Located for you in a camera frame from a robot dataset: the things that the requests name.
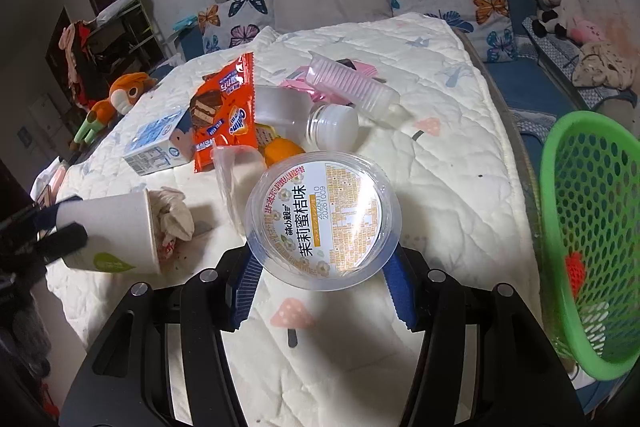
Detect dark shelf rack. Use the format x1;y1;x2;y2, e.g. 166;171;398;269
82;0;166;68

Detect white tissue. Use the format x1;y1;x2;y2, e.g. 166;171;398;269
150;188;195;258

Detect orange snack wrapper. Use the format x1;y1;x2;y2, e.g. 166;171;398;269
190;53;273;174

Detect white paper cup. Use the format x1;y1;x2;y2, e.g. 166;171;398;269
55;189;166;275

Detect pink plush toy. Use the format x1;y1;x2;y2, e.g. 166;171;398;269
570;14;608;48

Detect red foam net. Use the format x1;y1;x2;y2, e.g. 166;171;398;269
565;252;589;299

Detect small butterfly print pillow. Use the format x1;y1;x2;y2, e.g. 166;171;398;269
197;0;276;55

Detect hanging red pink clothes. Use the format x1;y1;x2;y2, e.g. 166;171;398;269
57;21;96;108

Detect orange plush toy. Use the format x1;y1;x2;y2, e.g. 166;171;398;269
72;72;158;148

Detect pink wrapper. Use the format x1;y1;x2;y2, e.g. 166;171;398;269
279;59;386;102

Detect clear plastic jelly cup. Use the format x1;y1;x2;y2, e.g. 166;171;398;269
244;151;403;292

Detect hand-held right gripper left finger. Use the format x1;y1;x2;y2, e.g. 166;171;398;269
60;246;263;427

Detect orange peel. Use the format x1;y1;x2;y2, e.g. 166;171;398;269
263;136;306;168

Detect blue bed sheet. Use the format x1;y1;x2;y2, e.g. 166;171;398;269
502;0;640;148

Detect blue white milk carton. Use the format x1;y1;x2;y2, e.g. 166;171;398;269
122;106;196;176

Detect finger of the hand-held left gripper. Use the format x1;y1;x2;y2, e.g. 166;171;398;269
30;196;83;233
37;224;89;265

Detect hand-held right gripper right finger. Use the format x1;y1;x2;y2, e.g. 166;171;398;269
381;247;586;427

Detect beige spotted cloth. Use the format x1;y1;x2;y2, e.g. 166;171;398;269
572;39;640;90

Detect pink box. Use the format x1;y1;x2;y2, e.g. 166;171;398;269
30;159;68;208

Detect clear bottle with white cap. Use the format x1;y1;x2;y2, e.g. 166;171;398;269
252;84;360;154

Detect white quilted blanket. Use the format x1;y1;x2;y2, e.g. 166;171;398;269
47;12;543;427

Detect green plastic basket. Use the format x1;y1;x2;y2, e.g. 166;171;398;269
539;111;640;382

